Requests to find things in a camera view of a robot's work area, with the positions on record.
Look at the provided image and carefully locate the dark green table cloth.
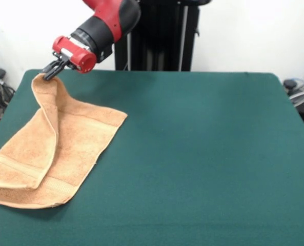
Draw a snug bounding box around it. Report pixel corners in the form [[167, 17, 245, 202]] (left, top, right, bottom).
[[0, 69, 304, 246]]

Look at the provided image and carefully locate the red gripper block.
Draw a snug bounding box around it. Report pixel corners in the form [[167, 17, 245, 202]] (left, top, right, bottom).
[[42, 35, 98, 81]]

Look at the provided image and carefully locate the orange terry towel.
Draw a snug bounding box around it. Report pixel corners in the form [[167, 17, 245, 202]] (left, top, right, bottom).
[[0, 73, 128, 210]]

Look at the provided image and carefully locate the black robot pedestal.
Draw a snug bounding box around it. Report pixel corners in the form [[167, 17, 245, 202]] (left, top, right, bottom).
[[112, 0, 211, 72]]

